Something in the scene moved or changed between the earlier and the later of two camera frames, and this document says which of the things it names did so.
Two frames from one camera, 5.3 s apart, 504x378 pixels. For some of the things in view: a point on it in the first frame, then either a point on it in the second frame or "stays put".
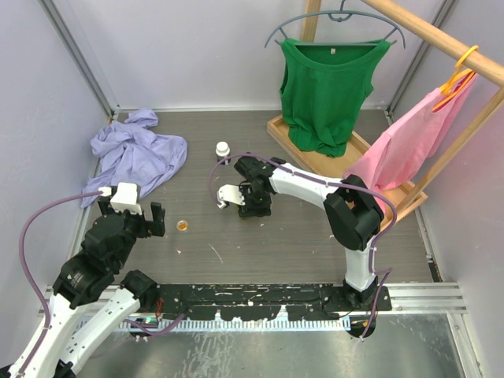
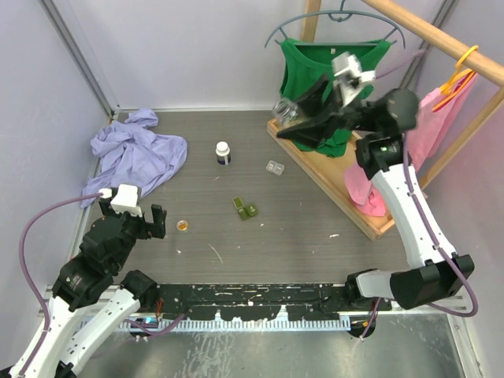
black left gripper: (157, 222) stays put
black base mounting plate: (264, 301) stays put
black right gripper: (250, 209) -> (309, 132)
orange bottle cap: (182, 225) stays put
